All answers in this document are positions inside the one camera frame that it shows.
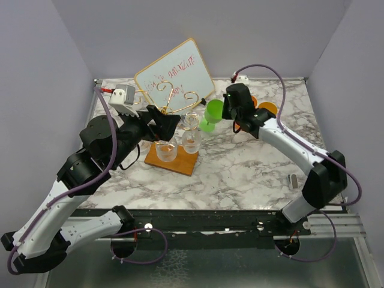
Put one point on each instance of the white board yellow frame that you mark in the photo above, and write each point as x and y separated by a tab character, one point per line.
179	80

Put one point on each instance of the clear ribbed goblet glass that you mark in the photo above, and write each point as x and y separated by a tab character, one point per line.
167	150

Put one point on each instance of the gold wire glass rack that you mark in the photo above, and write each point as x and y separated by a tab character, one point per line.
184	163

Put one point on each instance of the clear smooth wine glass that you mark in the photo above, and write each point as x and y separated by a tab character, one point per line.
144	147

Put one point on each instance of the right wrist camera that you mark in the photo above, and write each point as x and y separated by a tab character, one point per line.
240	78

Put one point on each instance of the green plastic wine glass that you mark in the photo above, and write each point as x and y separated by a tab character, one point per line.
212	115

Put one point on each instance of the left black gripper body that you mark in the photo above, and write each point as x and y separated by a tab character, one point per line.
134	130

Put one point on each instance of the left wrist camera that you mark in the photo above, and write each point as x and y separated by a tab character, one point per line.
122	100

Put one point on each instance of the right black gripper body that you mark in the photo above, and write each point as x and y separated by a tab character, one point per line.
228	113

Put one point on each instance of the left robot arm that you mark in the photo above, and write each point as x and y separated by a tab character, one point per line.
43	242

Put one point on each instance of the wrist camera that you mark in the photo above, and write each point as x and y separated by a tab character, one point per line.
240	78
122	100

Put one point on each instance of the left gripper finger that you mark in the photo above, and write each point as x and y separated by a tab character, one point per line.
164	127
155	117

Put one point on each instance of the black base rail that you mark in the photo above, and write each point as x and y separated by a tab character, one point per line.
205	229

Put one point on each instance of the yellow plastic wine glass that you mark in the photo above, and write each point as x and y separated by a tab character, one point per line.
269	106

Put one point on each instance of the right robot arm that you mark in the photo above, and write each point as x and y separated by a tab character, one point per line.
325	180

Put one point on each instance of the small grey block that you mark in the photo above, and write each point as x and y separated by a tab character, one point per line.
292	181

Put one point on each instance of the clear glass hanging on rack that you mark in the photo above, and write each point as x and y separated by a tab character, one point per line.
191	138

